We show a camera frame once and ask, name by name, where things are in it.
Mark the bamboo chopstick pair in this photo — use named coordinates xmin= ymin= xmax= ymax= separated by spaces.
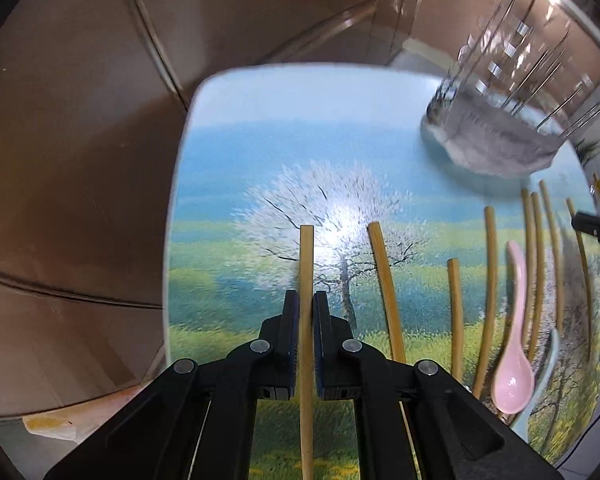
xmin=528 ymin=192 xmax=545 ymax=362

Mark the long bamboo chopstick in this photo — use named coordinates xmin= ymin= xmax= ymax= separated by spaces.
xmin=472 ymin=206 xmax=498 ymax=399

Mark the short-looking bamboo chopstick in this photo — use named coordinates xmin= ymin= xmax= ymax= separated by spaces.
xmin=448 ymin=258 xmax=464 ymax=382

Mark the pink ceramic spoon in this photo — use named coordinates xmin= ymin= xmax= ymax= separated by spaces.
xmin=491 ymin=240 xmax=534 ymax=415

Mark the light blue ceramic spoon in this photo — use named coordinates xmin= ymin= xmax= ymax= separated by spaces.
xmin=510 ymin=328 xmax=560 ymax=442

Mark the paper scrap on floor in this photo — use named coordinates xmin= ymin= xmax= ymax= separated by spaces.
xmin=22 ymin=384 xmax=148 ymax=444

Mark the grey wrap on holder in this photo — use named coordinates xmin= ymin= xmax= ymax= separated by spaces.
xmin=422 ymin=92 xmax=566 ymax=178

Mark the landscape print table mat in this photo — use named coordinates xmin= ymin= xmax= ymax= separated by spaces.
xmin=164 ymin=64 xmax=600 ymax=463

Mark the wire utensil holder basket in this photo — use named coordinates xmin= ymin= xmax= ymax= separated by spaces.
xmin=428 ymin=0 xmax=600 ymax=139

